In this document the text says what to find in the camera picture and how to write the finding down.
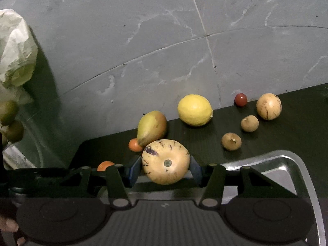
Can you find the tan round fruit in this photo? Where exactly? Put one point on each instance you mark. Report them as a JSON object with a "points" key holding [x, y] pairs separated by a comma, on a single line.
{"points": [[269, 106]]}

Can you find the white plastic bag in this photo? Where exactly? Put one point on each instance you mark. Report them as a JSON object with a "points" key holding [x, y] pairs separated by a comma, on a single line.
{"points": [[18, 57]]}

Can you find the black table mat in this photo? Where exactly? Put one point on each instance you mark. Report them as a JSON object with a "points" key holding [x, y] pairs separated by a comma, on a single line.
{"points": [[301, 128]]}

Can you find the silver metal tray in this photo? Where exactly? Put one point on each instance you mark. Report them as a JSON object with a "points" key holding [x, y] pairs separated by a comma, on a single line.
{"points": [[288, 170]]}

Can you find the orange red small fruit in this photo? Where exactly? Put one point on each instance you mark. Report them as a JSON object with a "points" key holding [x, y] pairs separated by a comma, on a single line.
{"points": [[103, 166]]}

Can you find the red cherry tomato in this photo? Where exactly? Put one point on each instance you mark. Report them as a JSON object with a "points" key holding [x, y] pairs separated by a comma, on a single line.
{"points": [[241, 99]]}

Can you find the small brown longan upper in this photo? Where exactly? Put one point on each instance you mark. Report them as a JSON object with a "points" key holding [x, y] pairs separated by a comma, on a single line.
{"points": [[250, 123]]}

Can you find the yellow lemon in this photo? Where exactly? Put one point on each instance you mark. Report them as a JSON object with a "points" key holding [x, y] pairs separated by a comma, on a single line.
{"points": [[195, 110]]}

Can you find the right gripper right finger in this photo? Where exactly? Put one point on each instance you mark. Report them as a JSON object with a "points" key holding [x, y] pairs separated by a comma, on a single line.
{"points": [[211, 178]]}

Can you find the green pear lower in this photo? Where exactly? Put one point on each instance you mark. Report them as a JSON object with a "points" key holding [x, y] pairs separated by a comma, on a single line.
{"points": [[14, 132]]}

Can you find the orange kumquat near mango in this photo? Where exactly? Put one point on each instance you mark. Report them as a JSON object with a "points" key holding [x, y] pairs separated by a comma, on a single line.
{"points": [[134, 146]]}

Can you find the small brown longan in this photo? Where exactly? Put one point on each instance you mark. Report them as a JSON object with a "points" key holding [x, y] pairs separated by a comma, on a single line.
{"points": [[250, 123], [231, 141]]}

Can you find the person hand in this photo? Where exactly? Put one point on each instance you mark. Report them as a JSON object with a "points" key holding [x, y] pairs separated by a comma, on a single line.
{"points": [[10, 225]]}

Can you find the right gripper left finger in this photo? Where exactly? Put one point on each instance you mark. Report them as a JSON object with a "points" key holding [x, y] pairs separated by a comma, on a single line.
{"points": [[119, 177]]}

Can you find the small brown longan lower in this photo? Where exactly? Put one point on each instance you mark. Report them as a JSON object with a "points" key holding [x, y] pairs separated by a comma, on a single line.
{"points": [[231, 141]]}

